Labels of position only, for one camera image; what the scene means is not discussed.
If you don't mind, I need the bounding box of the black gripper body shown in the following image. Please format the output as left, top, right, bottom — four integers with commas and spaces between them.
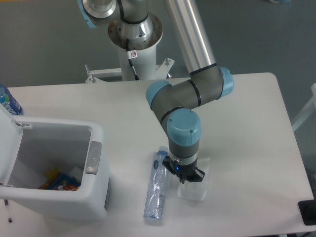
162, 156, 205, 184

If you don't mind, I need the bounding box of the white plastic bag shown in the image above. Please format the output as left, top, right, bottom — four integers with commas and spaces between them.
177, 157, 210, 201

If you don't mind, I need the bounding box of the clear plastic water bottle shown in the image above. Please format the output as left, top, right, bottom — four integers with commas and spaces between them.
143, 146, 169, 222

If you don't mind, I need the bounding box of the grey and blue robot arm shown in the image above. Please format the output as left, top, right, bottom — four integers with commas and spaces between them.
78, 0, 234, 183

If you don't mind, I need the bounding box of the white open trash can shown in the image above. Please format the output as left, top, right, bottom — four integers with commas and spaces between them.
0, 108, 111, 220

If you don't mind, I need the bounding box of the black device at table edge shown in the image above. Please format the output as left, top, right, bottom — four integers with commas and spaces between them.
298, 199, 316, 226

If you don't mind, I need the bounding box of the colourful snack wrapper in bin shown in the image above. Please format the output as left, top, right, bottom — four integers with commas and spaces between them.
39, 168, 81, 191

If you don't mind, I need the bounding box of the blue labelled water bottle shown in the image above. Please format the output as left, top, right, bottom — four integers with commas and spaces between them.
0, 84, 24, 115

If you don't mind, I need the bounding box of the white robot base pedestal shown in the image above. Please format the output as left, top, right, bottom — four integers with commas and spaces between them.
85, 13, 175, 83

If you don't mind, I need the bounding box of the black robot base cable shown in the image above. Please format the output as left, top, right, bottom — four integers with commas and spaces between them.
125, 38, 141, 81

